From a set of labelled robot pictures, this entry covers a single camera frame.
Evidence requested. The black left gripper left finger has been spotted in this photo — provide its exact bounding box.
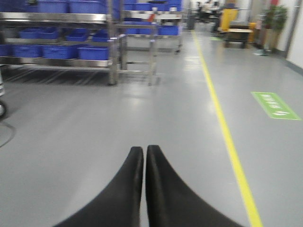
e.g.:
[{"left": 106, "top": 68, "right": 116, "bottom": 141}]
[{"left": 57, "top": 147, "right": 144, "bottom": 227}]

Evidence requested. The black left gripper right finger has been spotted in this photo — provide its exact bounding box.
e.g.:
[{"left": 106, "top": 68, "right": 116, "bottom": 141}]
[{"left": 145, "top": 145, "right": 239, "bottom": 227}]

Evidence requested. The steel shelf rack with bins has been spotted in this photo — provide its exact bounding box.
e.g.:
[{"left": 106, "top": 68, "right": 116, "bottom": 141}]
[{"left": 0, "top": 0, "right": 123, "bottom": 85}]

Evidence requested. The yellow cart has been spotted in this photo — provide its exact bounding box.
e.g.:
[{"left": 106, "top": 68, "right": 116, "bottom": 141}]
[{"left": 219, "top": 0, "right": 252, "bottom": 49}]

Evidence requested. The potted green plant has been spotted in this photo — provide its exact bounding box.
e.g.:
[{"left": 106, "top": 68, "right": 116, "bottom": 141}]
[{"left": 264, "top": 5, "right": 288, "bottom": 52}]

